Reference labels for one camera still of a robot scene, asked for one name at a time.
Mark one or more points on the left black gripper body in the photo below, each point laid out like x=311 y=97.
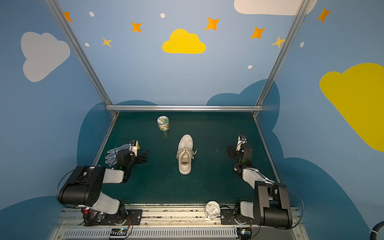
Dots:
x=137 y=157

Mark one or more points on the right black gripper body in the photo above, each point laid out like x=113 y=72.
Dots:
x=237 y=151

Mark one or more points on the white sneaker shoe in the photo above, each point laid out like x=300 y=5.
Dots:
x=185 y=165

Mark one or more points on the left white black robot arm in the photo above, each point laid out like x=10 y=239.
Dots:
x=83 y=189

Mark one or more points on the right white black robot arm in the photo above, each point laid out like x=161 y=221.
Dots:
x=270 y=206

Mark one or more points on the blue dotted work glove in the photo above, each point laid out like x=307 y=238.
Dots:
x=111 y=157

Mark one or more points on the round sunflower label canister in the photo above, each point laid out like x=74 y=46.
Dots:
x=163 y=123

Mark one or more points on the red bottle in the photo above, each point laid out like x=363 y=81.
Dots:
x=86 y=212

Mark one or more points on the left small circuit board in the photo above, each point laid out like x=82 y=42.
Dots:
x=118 y=234

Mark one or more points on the small circuit board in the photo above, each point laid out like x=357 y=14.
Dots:
x=243 y=234
x=118 y=234

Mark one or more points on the right small circuit board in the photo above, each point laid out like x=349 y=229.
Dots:
x=243 y=234

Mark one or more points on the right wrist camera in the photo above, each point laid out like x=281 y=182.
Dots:
x=242 y=139

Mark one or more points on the aluminium frame back bar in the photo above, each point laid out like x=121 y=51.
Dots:
x=143 y=108

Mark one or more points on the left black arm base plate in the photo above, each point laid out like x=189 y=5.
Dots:
x=129 y=217

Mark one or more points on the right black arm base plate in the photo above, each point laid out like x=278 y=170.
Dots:
x=232 y=217

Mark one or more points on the aluminium front rail base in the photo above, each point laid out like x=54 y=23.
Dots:
x=171 y=222

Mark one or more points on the aluminium frame left post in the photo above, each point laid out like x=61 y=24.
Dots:
x=76 y=45

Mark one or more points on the aluminium frame post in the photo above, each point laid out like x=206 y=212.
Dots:
x=292 y=32
x=76 y=45

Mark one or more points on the aluminium frame right post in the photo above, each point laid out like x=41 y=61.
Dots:
x=292 y=32

